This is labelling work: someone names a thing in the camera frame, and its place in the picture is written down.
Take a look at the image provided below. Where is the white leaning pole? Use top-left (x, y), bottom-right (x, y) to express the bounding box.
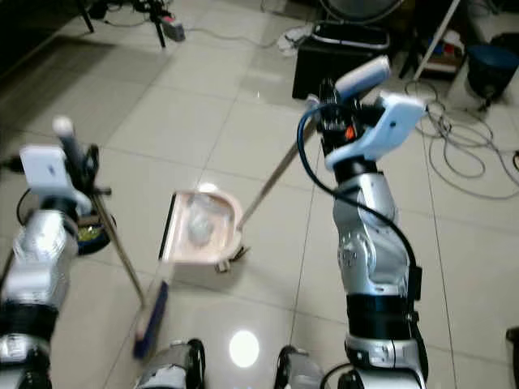
top-left (412, 0), bottom-right (463, 82)

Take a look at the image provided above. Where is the silver right robot leg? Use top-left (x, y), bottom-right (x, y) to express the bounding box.
top-left (274, 345), bottom-right (332, 389)

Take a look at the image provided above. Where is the round fan base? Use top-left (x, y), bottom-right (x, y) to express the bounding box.
top-left (320, 0), bottom-right (406, 24)

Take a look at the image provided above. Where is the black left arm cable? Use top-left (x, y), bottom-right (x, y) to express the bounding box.
top-left (0, 159), bottom-right (35, 280)

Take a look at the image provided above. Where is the silver left robot leg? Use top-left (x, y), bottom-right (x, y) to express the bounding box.
top-left (135, 339), bottom-right (206, 389)

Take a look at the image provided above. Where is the black box bin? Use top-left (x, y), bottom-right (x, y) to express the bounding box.
top-left (292, 22), bottom-right (392, 103)

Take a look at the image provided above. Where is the black tripod stand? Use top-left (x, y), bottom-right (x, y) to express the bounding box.
top-left (75, 0), bottom-right (169, 49)

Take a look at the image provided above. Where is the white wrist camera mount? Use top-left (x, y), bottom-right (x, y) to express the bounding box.
top-left (324, 92), bottom-right (428, 172)
top-left (19, 143), bottom-right (92, 216)

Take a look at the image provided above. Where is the white crumpled cloth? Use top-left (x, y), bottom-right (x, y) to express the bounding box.
top-left (278, 23), bottom-right (315, 58)

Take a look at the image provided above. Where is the blue bucket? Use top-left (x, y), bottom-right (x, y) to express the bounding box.
top-left (465, 44), bottom-right (519, 105)

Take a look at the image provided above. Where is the beige long-handled dustpan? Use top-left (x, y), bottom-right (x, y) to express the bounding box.
top-left (160, 54), bottom-right (392, 291)

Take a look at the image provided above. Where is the dark round green-speckled object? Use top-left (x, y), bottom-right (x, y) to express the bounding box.
top-left (75, 216), bottom-right (113, 258)

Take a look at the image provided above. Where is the silver robot leg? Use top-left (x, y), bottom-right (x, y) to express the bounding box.
top-left (274, 345), bottom-right (332, 389)
top-left (135, 339), bottom-right (206, 389)

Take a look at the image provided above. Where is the grey power strip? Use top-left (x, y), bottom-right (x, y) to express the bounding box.
top-left (161, 15), bottom-right (187, 43)

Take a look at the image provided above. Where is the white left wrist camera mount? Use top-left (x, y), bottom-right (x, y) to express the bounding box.
top-left (19, 143), bottom-right (92, 216)

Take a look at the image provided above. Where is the crumpled clear plastic scrap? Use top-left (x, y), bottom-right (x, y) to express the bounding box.
top-left (187, 209), bottom-right (218, 247)

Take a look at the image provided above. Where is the long-handled broom with blue brush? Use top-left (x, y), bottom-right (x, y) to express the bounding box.
top-left (51, 115), bottom-right (174, 361)

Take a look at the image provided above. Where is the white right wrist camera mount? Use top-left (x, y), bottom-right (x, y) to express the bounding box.
top-left (324, 92), bottom-right (428, 172)

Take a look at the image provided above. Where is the grey floor cable tangle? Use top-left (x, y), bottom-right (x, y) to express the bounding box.
top-left (414, 96), bottom-right (519, 202)

